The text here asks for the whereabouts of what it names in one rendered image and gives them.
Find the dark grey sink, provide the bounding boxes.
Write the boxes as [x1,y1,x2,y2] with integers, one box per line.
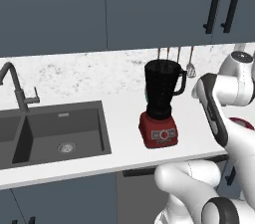
[0,100,113,171]

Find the black dishwasher handle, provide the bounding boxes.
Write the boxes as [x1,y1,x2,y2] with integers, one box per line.
[122,154,230,178]

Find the black cupboard door handle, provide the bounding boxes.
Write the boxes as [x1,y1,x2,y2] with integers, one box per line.
[202,0,225,35]
[220,0,246,34]

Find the grey-blue wall cupboard door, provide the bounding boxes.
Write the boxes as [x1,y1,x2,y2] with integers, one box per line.
[104,0,228,52]
[0,0,109,59]
[210,0,255,46]

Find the hanging slotted metal spatula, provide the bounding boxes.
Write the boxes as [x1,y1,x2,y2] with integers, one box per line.
[185,46,197,80]

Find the dark grey tap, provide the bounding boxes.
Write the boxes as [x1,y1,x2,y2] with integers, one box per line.
[0,62,41,114]

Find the grey dishwasher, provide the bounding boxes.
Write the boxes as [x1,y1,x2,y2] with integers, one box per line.
[116,159,230,224]

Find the red blender with black jug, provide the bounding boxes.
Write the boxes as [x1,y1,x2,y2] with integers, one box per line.
[137,59,188,150]

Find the grey-blue base cupboard door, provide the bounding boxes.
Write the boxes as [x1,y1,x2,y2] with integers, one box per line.
[216,158,245,201]
[0,188,27,224]
[9,172,119,224]

